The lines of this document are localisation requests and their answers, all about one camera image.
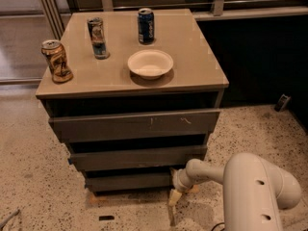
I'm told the small black floor box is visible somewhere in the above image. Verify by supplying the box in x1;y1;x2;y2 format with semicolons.
274;94;291;112

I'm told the white paper bowl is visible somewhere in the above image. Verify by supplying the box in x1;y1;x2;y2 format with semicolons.
127;50;173;80

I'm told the grey top drawer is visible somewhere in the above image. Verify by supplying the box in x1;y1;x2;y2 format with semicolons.
49;110;219;142

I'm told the grey floor cable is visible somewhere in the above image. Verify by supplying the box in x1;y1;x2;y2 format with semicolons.
0;208;20;230

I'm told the grey middle drawer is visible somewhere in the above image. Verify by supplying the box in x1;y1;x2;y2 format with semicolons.
69;145;207;171

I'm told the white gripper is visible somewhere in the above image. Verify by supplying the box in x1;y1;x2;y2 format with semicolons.
168;167;193;207

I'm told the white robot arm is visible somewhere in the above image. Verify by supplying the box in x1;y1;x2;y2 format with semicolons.
168;153;302;231

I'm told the black floor cable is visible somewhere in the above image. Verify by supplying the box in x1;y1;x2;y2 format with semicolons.
210;221;226;231

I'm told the grey drawer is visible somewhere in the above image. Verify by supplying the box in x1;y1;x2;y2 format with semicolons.
69;145;207;171
86;170;171;193
49;110;219;142

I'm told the blue pepsi can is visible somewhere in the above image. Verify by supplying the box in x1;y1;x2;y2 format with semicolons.
138;8;155;44

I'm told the grey drawer cabinet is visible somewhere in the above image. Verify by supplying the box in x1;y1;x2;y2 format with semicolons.
37;10;228;186

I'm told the grey bottom drawer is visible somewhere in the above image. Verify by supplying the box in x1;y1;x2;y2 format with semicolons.
86;170;171;193

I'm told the tall slim dark can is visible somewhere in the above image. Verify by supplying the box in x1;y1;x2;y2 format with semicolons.
87;17;110;60

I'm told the small black floor tape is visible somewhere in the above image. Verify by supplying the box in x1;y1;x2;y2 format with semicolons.
99;216;115;221

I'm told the gold brown drink can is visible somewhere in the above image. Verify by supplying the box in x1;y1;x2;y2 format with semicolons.
41;39;73;84

